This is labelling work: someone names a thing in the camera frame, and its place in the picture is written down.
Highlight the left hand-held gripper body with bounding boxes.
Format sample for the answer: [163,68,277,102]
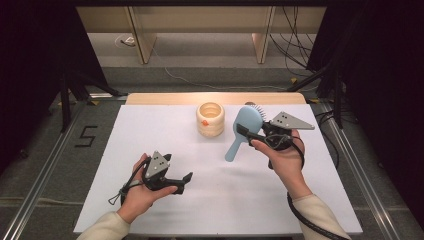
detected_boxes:
[142,150,170,192]

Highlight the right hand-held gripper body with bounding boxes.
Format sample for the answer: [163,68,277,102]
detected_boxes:
[266,110,316,151]

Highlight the light blue hairbrush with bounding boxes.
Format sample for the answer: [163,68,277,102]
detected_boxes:
[224,105,268,163]

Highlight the person's left hand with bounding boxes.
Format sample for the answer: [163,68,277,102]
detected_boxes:
[116,152,179,225]

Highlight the person's right hand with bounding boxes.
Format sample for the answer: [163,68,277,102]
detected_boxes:
[250,129,313,201]

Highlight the cream ribbed cup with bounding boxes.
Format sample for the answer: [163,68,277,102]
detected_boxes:
[195,101,226,138]

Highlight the white foam board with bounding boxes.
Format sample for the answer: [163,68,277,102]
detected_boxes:
[73,104,364,235]

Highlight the black metal stand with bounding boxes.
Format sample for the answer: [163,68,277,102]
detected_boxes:
[286,63,344,129]

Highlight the black curtain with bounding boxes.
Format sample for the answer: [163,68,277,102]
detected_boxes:
[306,0,424,231]
[0,0,111,174]

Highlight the black tripod stand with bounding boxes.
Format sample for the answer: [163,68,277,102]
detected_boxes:
[59,71,129,134]

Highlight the round floor socket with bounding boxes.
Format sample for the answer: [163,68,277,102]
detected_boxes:
[114,34,137,48]

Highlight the beige wooden desk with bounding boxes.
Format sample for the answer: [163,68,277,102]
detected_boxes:
[75,5,328,65]

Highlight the black floor cables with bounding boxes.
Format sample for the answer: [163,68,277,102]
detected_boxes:
[314,109,341,169]

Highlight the bundle of black cables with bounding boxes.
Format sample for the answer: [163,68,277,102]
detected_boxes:
[269,6,318,78]

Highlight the white floor cable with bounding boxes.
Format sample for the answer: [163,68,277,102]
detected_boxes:
[151,46,319,93]

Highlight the right hand-held gripper cable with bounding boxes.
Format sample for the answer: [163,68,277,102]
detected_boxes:
[264,133,349,240]

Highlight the aluminium floor rail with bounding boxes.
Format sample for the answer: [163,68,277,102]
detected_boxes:
[1,99,89,240]
[319,101,403,240]

